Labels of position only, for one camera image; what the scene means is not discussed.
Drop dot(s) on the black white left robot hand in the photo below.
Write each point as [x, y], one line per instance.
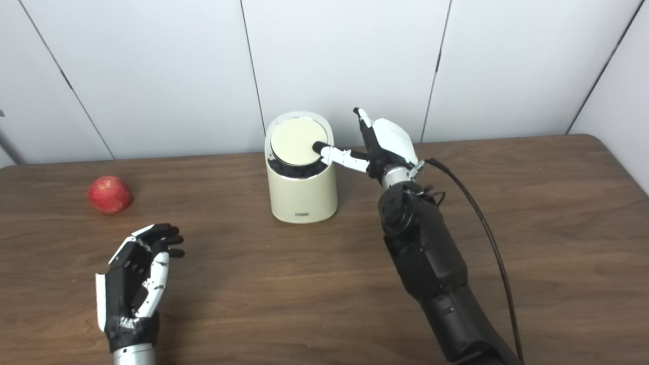
[119, 294]

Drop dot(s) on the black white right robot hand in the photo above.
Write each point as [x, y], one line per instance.
[393, 139]

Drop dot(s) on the cream round bin lid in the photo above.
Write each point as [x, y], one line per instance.
[294, 139]

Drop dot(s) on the red apple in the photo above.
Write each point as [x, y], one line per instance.
[110, 194]

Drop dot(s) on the cream-colored round bin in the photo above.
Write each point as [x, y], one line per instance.
[301, 195]

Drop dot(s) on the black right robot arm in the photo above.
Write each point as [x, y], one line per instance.
[431, 253]

